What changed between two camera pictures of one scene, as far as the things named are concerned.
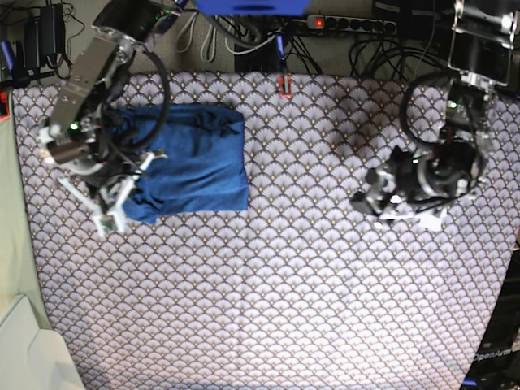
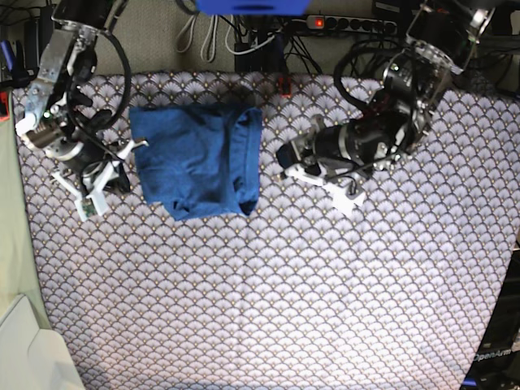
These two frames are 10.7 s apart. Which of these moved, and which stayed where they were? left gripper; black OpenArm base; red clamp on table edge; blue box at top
Moved: left gripper
Stayed: black OpenArm base; red clamp on table edge; blue box at top
